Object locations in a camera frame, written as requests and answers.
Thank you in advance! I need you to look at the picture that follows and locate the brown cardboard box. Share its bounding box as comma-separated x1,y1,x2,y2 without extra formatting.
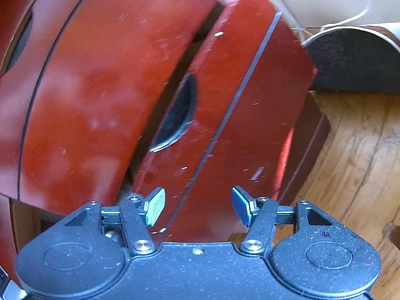
225,0,400,36

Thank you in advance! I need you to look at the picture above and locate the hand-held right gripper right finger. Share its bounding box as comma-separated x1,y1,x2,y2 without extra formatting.
231,186,334,256

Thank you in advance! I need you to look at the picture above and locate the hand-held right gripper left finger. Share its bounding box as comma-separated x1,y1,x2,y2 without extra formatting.
64,187,166,256

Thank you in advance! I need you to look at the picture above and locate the white cable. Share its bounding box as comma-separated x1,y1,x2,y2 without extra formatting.
290,0,376,34

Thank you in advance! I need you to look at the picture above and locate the black round disc white rim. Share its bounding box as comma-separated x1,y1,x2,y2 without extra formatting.
301,24,400,93

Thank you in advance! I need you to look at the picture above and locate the red-brown wooden drawer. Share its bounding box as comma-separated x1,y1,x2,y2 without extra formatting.
131,0,318,245
0,0,223,214

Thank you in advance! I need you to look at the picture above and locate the red-brown wooden nightstand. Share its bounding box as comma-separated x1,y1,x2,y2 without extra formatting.
0,0,332,288

